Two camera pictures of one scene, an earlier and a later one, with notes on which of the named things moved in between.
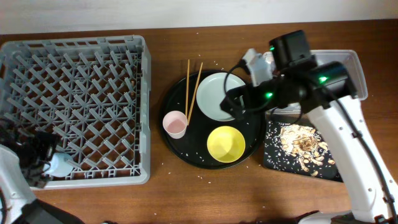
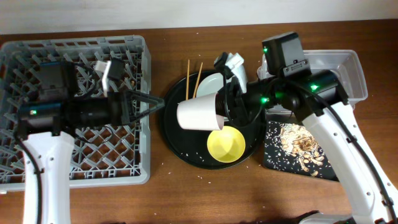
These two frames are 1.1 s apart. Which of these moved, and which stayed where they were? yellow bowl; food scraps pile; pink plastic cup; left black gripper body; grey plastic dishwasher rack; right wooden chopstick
Moved: pink plastic cup; left black gripper body
Stayed: food scraps pile; yellow bowl; right wooden chopstick; grey plastic dishwasher rack
